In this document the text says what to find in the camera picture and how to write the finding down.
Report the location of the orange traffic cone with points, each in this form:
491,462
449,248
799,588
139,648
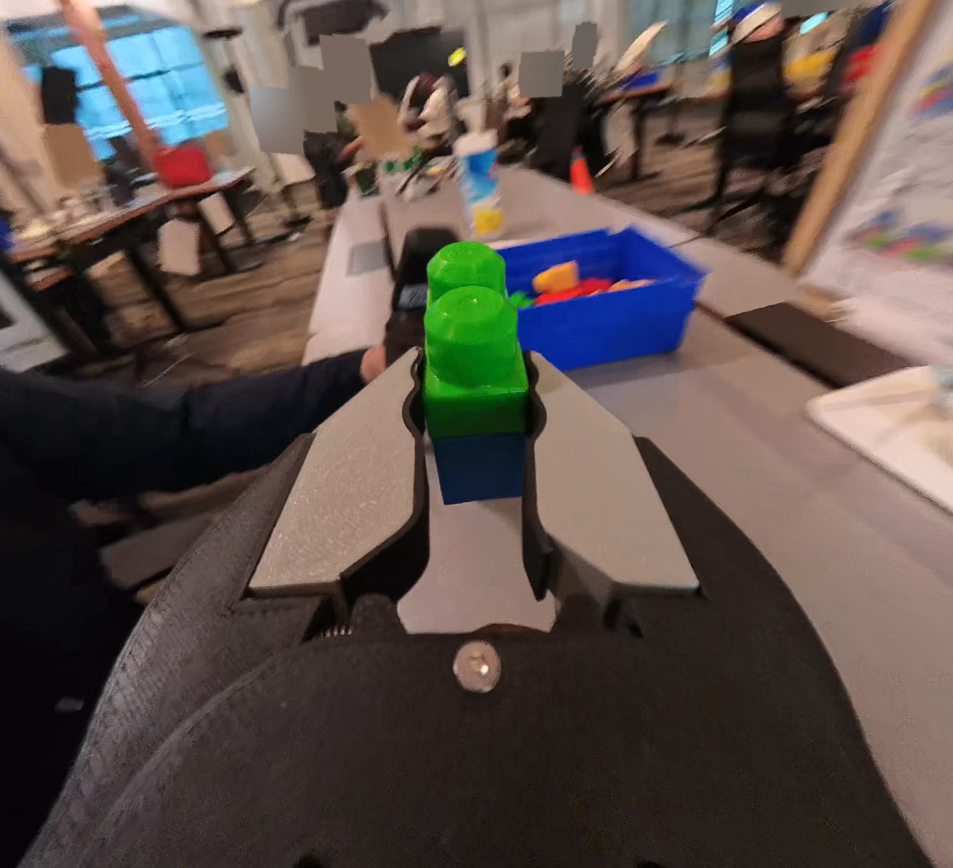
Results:
581,172

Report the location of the red building block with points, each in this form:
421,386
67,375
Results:
577,289

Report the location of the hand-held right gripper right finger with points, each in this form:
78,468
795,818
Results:
610,511

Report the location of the wooden-top background desk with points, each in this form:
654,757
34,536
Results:
134,213

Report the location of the printed instruction sheet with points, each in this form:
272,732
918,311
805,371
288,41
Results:
908,213

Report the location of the blue single-stud block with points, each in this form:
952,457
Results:
480,466

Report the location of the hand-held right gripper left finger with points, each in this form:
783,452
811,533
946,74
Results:
342,511

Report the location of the person's left forearm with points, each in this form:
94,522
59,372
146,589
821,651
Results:
186,421

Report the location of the grey chair armrest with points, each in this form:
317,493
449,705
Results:
156,548

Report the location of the person's left hand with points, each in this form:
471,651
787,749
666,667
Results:
374,362

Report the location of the instruction sheet on stand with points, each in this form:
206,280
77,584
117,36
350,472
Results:
856,123

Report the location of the black mesh office chair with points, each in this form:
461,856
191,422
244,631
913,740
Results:
756,109

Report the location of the orange single-stud block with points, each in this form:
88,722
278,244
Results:
557,276

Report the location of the wipes canister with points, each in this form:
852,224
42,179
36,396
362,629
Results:
480,190

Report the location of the blue plastic bin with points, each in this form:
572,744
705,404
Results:
610,324

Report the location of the red storage bin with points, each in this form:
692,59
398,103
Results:
182,166

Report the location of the green two-stud block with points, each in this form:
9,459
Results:
473,377

